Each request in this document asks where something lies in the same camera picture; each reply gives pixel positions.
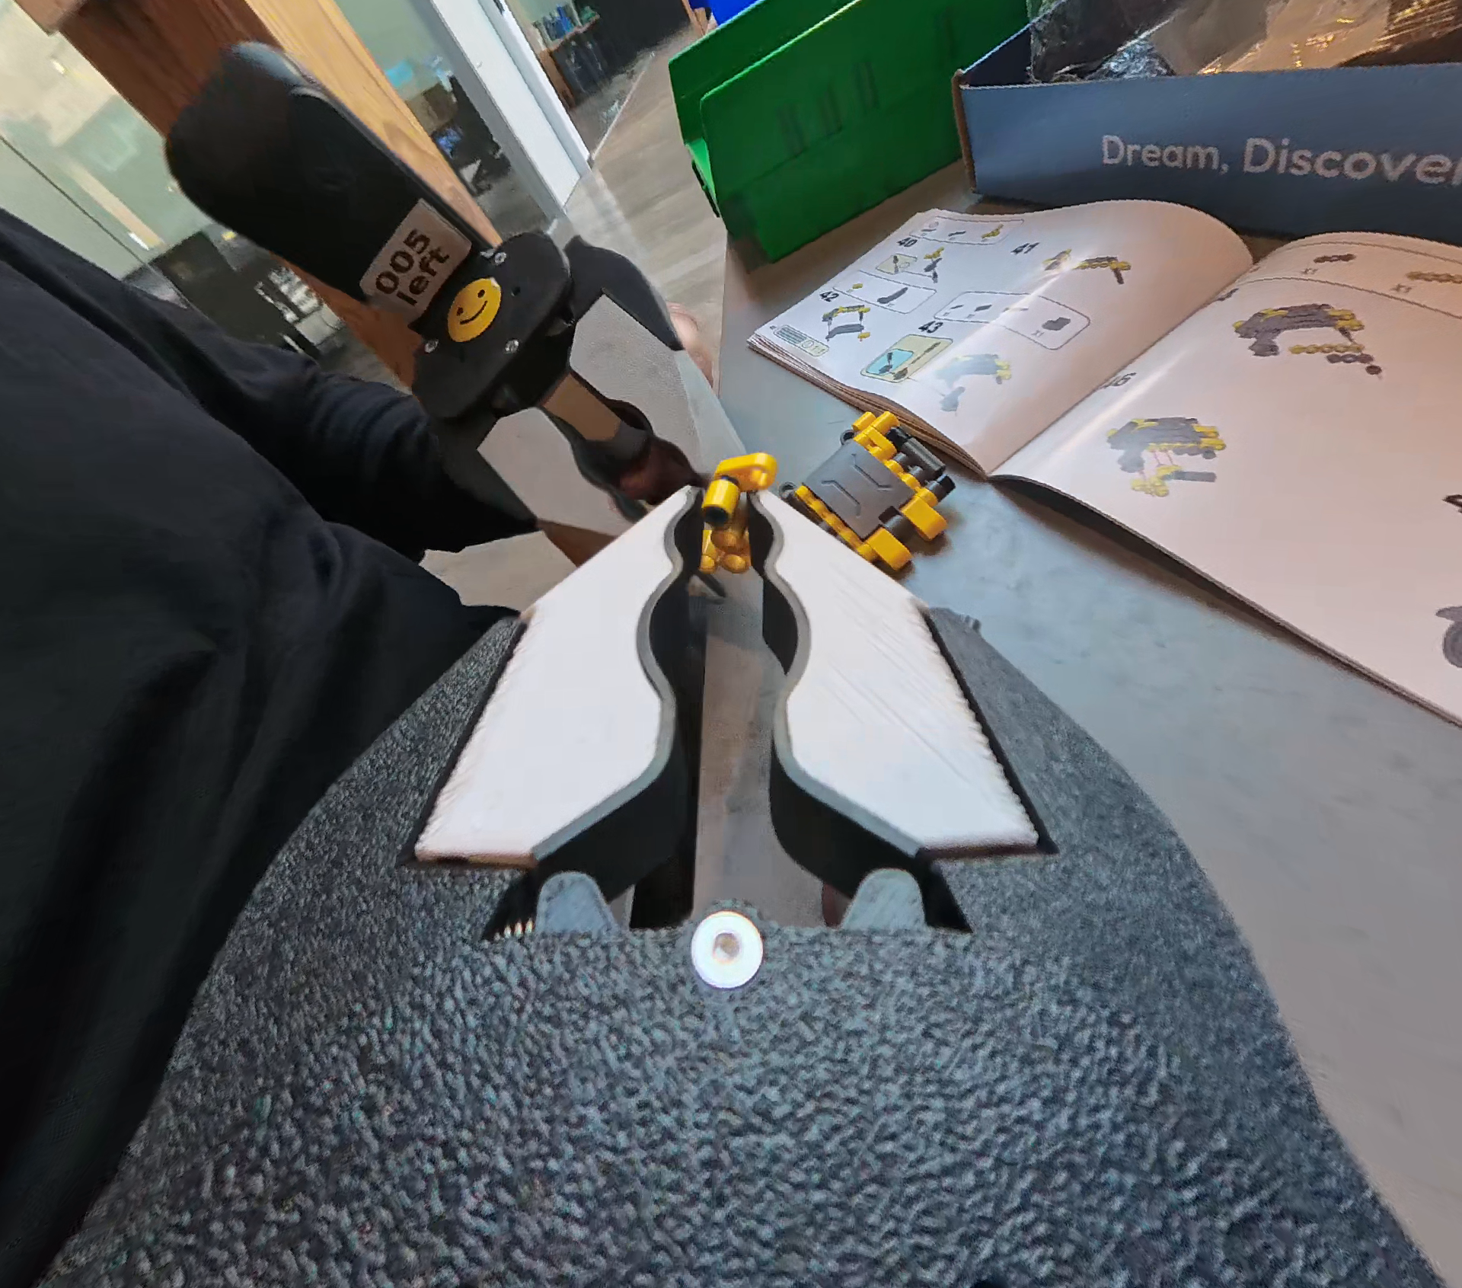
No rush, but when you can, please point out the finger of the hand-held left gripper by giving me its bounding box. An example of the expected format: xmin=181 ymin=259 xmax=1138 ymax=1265
xmin=557 ymin=238 xmax=746 ymax=487
xmin=439 ymin=391 xmax=687 ymax=563

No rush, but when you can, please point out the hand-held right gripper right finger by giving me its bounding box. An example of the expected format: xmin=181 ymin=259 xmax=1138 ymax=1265
xmin=751 ymin=486 xmax=1043 ymax=869

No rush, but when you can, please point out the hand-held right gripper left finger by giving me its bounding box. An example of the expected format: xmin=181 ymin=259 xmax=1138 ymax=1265
xmin=411 ymin=484 xmax=704 ymax=878

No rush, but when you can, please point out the yellow brick beam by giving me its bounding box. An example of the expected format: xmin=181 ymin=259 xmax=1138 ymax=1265
xmin=699 ymin=452 xmax=781 ymax=527

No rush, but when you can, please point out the person's left forearm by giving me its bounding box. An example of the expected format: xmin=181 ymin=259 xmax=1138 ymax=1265
xmin=0 ymin=209 xmax=539 ymax=559

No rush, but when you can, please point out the grey desk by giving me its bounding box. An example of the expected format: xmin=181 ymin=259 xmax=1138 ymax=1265
xmin=673 ymin=169 xmax=1462 ymax=1288

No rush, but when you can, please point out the person's left hand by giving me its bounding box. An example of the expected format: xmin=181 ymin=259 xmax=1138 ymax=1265
xmin=617 ymin=431 xmax=713 ymax=504

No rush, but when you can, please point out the yellow grey brick assembly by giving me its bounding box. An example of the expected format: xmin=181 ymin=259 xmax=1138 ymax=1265
xmin=778 ymin=411 xmax=955 ymax=572

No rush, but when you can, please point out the green plastic bin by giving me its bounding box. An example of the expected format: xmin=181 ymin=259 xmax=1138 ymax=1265
xmin=665 ymin=0 xmax=1069 ymax=266

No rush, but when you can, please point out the person's body in black clothing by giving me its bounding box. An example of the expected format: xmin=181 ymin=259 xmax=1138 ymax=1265
xmin=0 ymin=466 xmax=527 ymax=1288

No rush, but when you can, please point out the open instruction booklet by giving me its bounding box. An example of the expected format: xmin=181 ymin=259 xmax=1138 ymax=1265
xmin=748 ymin=201 xmax=1462 ymax=729

